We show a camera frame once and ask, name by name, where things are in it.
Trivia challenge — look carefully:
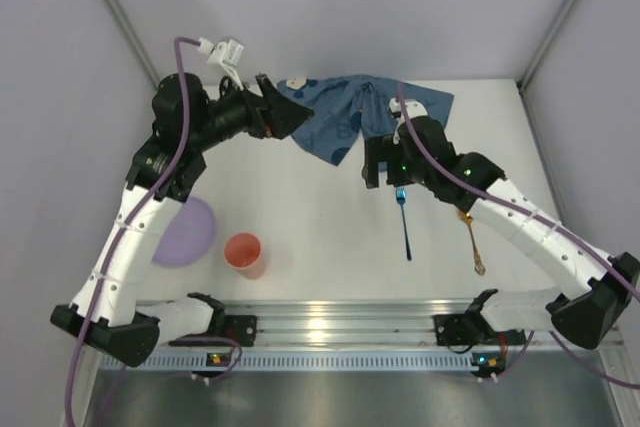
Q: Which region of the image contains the blue letter-print placemat cloth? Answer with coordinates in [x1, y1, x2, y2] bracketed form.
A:
[277, 75, 454, 166]

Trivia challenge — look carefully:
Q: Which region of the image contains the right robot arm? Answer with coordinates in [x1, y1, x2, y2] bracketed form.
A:
[362, 114, 639, 350]

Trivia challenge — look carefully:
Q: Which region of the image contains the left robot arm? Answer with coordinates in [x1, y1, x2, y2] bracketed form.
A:
[51, 73, 314, 367]

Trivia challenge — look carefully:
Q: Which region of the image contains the blue metallic fork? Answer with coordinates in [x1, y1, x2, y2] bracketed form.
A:
[395, 186, 412, 261]

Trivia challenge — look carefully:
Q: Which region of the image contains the gold ornate spoon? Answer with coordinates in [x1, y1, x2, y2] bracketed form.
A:
[457, 210, 486, 276]

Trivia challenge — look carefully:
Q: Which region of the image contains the purple plastic plate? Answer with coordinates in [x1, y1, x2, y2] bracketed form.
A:
[152, 196, 218, 268]

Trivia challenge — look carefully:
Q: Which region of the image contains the orange plastic cup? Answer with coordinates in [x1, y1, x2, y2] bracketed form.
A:
[223, 232, 265, 280]

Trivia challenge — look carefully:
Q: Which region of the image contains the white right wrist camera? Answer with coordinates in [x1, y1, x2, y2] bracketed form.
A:
[389, 97, 429, 145]

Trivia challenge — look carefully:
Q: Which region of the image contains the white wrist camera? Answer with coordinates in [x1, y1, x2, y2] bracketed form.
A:
[197, 37, 245, 90]
[389, 97, 429, 145]

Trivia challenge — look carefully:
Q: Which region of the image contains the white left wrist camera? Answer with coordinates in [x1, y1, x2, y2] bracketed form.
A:
[197, 37, 245, 90]

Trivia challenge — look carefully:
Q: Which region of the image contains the aluminium mounting rail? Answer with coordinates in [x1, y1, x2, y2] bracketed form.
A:
[225, 300, 469, 350]

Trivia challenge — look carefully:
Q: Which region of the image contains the perforated grey cable duct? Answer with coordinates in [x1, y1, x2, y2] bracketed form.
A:
[99, 349, 501, 374]

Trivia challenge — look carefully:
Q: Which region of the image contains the left aluminium frame post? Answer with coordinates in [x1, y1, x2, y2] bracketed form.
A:
[101, 0, 161, 88]

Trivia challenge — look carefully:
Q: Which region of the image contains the aluminium frame post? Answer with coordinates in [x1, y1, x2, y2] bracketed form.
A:
[516, 0, 580, 95]
[101, 0, 161, 88]

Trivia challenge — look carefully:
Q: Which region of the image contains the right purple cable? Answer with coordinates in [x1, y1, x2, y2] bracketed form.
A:
[396, 81, 640, 391]

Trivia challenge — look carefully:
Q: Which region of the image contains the right aluminium frame post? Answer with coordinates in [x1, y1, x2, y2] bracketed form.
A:
[516, 0, 580, 95]

